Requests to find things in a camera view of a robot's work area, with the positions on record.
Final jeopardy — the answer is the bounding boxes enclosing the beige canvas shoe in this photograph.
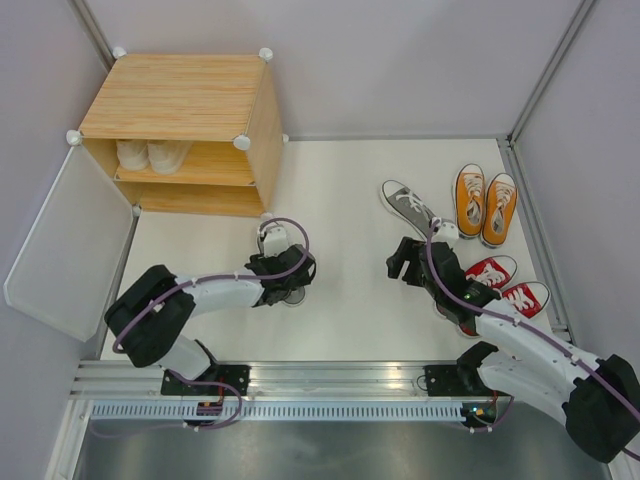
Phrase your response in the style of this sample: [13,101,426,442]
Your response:
[116,139,149,171]
[147,140,192,175]

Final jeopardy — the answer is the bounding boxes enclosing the grey sneaker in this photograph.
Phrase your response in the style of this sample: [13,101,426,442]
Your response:
[380,179,435,240]
[245,226,316,307]

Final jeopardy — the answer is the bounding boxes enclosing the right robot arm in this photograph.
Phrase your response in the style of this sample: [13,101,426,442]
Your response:
[386,237,639,463]

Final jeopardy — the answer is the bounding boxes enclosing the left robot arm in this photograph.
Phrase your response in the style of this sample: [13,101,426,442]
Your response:
[104,244,316,395]

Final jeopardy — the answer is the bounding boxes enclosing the wooden shoe cabinet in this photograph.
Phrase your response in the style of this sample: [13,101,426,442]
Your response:
[66,47,288,217]

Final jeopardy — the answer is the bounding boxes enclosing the translucent cabinet door panel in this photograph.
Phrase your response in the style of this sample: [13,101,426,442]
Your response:
[3,147,133,342]

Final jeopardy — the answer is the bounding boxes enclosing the red sneaker upper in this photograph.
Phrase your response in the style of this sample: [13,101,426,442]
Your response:
[465,255,518,291]

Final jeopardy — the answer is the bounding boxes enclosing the red sneaker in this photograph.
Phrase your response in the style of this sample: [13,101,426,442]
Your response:
[465,255,518,291]
[467,275,550,319]

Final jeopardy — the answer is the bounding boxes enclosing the orange sneaker left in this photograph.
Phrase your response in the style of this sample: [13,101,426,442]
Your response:
[453,163,486,239]

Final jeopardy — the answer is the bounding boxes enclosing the orange sneaker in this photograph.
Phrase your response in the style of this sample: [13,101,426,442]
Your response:
[453,163,486,239]
[481,173,518,248]

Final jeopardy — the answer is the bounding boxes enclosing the red sneaker lower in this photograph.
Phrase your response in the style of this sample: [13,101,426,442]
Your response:
[467,275,550,319]

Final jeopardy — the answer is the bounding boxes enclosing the orange sneaker right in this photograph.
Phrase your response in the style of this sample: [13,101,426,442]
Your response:
[481,173,518,248]

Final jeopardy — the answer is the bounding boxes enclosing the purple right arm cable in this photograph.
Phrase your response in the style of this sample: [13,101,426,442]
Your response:
[424,219,640,459]

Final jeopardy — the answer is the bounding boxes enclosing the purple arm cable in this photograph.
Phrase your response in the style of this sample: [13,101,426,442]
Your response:
[92,216,311,439]
[424,219,640,459]

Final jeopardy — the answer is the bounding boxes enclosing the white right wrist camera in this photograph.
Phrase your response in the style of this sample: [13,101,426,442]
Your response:
[431,217,460,245]

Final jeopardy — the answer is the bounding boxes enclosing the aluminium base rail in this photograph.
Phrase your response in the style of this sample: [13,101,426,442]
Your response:
[70,361,495,401]

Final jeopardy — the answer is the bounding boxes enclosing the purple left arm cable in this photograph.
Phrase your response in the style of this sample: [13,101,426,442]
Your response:
[92,216,311,439]

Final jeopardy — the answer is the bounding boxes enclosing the white slotted cable duct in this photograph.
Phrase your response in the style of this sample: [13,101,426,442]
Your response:
[91,400,465,422]

